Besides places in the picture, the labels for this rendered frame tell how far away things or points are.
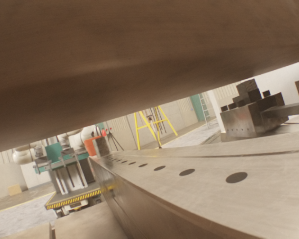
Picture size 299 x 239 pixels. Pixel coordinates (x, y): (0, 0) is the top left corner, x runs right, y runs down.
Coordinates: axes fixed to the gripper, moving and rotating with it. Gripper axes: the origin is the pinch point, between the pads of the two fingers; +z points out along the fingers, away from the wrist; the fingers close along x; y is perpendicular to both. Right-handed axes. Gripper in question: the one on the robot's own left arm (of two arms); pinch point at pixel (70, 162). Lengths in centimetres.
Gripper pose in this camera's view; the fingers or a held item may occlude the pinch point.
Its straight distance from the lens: 167.3
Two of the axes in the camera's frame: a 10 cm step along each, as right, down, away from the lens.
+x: 8.9, -2.8, 3.6
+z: 3.2, 9.4, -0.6
